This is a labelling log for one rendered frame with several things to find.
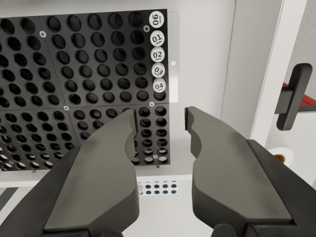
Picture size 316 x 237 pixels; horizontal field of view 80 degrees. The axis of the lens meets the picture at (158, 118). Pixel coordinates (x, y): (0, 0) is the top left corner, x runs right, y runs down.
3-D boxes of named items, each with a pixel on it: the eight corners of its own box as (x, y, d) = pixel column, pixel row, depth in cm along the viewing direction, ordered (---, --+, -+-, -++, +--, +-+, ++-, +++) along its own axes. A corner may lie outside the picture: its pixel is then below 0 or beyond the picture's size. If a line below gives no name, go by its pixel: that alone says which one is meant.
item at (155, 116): (166, 8, 17) (167, 8, 16) (169, 161, 25) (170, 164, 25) (145, 9, 17) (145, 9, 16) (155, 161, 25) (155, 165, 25)
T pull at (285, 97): (306, 61, 18) (316, 64, 17) (284, 126, 22) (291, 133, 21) (268, 63, 19) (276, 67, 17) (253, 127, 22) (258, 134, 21)
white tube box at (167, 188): (179, 157, 42) (181, 169, 39) (178, 183, 47) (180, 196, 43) (123, 159, 43) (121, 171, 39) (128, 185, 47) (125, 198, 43)
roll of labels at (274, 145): (281, 131, 39) (293, 143, 36) (283, 155, 42) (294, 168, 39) (247, 141, 40) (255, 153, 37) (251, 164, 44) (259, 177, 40)
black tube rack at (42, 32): (164, 9, 22) (167, 8, 16) (167, 136, 30) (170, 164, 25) (-28, 19, 22) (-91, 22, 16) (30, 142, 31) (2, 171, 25)
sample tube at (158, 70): (159, 67, 22) (160, 80, 18) (150, 61, 22) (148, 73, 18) (165, 58, 21) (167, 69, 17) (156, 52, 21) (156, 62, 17)
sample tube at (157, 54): (163, 51, 21) (165, 61, 17) (153, 53, 21) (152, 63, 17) (161, 39, 20) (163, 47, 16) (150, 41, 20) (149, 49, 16)
